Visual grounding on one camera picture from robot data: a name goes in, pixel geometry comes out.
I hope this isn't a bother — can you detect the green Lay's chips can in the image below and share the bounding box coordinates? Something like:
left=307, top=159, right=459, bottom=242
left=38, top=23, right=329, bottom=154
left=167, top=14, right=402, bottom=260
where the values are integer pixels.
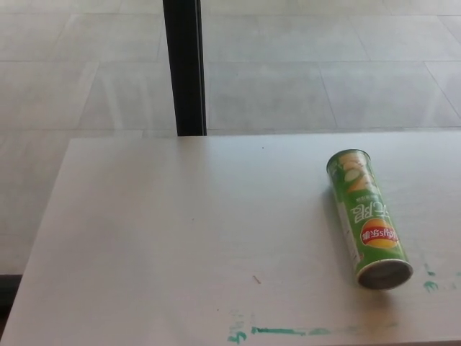
left=326, top=148, right=414, bottom=291

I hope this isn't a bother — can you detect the black vertical post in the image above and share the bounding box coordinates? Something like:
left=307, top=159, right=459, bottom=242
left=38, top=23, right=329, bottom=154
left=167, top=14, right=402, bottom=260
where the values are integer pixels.
left=162, top=0, right=208, bottom=137

